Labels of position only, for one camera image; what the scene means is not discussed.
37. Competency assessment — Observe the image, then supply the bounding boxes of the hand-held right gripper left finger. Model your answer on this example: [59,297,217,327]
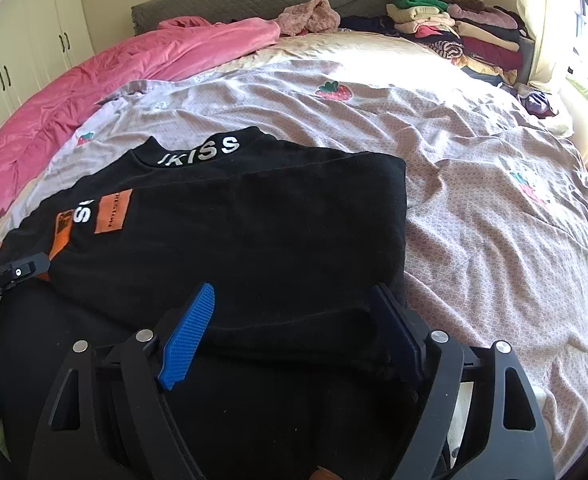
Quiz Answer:
[28,282,216,480]

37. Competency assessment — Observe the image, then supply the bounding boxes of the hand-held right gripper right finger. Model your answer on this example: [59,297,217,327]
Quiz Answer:
[371,282,557,480]

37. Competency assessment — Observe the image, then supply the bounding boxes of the dark navy garment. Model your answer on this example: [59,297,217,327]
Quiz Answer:
[339,14,402,37]

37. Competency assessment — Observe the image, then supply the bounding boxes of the strawberry printed bedsheet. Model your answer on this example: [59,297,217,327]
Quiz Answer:
[0,27,588,480]

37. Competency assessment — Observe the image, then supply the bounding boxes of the purple printed garment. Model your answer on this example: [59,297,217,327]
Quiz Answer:
[516,85,559,119]

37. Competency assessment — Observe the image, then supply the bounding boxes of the white wardrobe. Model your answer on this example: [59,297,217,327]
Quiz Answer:
[0,0,95,128]

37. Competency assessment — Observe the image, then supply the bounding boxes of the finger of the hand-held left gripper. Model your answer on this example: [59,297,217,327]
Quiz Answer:
[0,253,50,292]

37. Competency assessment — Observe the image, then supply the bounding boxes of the pink quilt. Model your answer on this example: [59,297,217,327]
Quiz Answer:
[0,16,282,261]

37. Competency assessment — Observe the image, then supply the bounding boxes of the stack of folded clothes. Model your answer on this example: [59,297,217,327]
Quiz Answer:
[386,0,530,86]

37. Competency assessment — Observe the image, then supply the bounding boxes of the cream curtain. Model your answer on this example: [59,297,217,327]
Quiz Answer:
[515,0,588,111]

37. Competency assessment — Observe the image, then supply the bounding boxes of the pink fluffy garment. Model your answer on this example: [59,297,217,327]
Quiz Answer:
[276,0,342,37]

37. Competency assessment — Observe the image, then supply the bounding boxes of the black sweatshirt with orange patches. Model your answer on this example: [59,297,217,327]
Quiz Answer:
[0,126,425,480]

